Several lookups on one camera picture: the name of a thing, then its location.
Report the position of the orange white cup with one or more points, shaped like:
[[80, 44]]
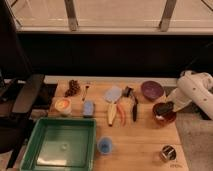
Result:
[[63, 106]]

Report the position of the blue sponge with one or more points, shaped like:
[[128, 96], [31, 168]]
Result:
[[88, 108]]

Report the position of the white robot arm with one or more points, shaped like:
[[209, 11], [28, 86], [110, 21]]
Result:
[[193, 87]]

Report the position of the green plastic bin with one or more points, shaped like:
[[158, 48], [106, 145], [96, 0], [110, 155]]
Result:
[[61, 144]]

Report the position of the yellow banana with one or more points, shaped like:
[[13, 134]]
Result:
[[112, 110]]

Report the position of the black handled tool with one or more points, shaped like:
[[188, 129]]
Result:
[[128, 92]]

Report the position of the small blue cup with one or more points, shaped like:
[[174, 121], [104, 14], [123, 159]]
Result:
[[105, 145]]

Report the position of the orange carrot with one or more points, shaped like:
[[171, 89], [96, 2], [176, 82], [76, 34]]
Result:
[[122, 114]]

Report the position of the brown grape bunch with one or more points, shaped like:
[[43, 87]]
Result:
[[74, 88]]

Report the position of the red bowl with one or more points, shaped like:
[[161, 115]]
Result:
[[165, 119]]

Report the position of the black office chair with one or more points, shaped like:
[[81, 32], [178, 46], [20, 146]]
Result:
[[19, 88]]

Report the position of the small dark spoon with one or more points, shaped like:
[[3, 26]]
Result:
[[85, 92]]

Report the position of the purple bowl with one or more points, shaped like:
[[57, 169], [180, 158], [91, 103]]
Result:
[[152, 90]]

